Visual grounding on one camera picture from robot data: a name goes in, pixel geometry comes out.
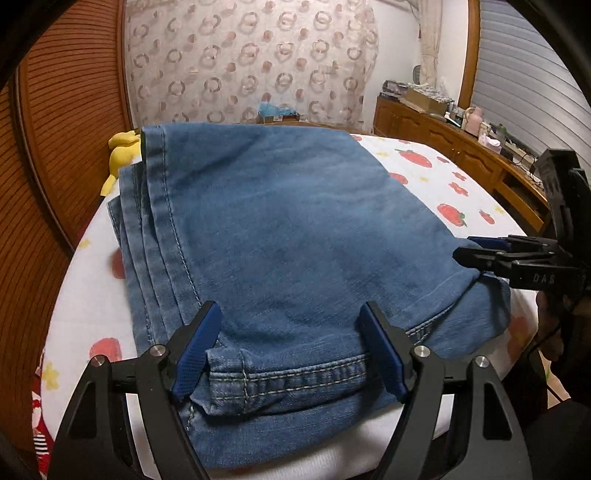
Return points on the blue denim pants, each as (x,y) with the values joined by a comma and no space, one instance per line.
(277,230)

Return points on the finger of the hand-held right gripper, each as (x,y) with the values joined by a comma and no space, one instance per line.
(498,270)
(517,242)

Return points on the pink kettle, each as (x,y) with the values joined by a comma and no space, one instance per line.
(474,121)

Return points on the wooden low cabinet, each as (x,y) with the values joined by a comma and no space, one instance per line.
(443,138)

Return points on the yellow plush toy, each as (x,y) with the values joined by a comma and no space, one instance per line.
(121,154)

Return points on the circle patterned sheer curtain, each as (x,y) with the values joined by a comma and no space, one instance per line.
(249,60)

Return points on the red printed cloth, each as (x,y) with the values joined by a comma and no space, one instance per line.
(39,424)

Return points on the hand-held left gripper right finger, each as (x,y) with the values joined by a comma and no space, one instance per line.
(383,353)

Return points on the grey window blind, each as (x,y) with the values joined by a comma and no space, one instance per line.
(531,60)

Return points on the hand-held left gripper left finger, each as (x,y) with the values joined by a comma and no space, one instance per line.
(196,355)

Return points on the cream side curtain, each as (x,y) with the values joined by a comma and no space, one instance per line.
(427,46)

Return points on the cardboard box with blue bag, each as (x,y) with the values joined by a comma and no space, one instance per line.
(276,113)

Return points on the strawberry print bed sheet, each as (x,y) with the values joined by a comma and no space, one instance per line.
(429,184)

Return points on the flat cardboard box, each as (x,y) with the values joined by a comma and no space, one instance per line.
(422,102)

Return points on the pink tissue box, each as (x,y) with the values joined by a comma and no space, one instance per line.
(491,143)

